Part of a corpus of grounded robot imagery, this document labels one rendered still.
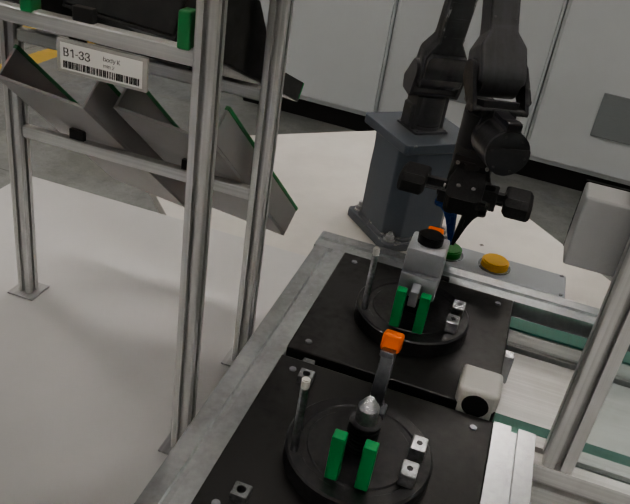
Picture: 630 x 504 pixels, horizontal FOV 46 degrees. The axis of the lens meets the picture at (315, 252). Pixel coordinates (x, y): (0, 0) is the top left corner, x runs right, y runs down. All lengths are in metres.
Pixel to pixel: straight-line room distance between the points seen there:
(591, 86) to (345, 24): 1.27
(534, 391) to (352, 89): 3.28
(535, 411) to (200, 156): 0.52
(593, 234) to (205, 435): 0.41
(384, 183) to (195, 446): 0.68
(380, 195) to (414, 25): 2.72
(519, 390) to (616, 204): 0.35
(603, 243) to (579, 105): 3.25
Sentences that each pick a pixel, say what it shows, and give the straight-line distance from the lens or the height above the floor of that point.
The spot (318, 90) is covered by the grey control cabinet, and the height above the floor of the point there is 0.18.
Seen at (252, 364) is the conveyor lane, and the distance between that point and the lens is 0.85.
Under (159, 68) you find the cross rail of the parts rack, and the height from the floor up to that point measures 1.23.
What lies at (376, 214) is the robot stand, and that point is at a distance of 1.31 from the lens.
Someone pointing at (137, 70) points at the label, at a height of 1.28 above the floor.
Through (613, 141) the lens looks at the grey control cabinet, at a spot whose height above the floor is 0.31.
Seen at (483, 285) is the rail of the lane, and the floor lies 0.96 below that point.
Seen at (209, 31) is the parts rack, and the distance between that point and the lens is 0.63.
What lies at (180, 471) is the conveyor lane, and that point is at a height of 0.96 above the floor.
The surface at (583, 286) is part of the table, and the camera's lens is 1.36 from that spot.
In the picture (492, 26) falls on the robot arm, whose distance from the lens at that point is 1.01.
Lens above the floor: 1.49
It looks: 30 degrees down
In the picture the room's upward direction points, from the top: 9 degrees clockwise
